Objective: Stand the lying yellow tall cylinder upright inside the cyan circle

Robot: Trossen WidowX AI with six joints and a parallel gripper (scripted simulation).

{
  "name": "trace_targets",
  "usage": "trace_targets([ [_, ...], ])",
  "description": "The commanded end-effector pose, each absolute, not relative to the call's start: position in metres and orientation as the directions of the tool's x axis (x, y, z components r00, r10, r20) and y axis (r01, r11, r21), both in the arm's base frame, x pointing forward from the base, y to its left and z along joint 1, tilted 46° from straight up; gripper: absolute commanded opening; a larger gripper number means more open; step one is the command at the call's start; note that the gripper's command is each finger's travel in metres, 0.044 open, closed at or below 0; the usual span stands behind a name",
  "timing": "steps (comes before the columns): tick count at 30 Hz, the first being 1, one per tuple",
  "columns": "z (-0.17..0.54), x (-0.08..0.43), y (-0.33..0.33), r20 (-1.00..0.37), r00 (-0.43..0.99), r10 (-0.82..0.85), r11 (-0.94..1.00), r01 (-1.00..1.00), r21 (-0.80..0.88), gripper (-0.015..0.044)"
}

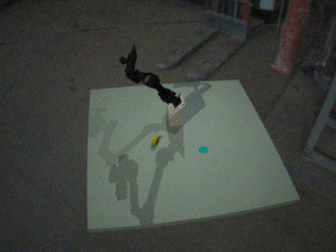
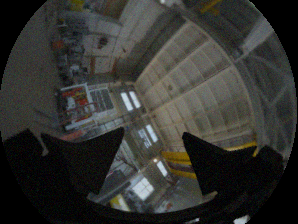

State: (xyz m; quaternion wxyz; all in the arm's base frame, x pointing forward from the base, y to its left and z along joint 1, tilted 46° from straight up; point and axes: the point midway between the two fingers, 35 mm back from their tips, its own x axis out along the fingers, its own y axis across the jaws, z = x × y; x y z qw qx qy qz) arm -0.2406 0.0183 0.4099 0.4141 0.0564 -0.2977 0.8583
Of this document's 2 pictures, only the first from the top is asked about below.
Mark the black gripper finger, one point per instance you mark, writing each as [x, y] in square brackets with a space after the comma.
[133, 51]

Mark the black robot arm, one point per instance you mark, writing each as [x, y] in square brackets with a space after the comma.
[153, 82]

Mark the yellow cylinder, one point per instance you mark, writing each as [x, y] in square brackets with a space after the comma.
[155, 140]

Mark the cyan circle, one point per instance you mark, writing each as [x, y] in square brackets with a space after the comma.
[203, 150]

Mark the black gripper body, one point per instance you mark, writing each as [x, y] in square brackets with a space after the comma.
[131, 61]

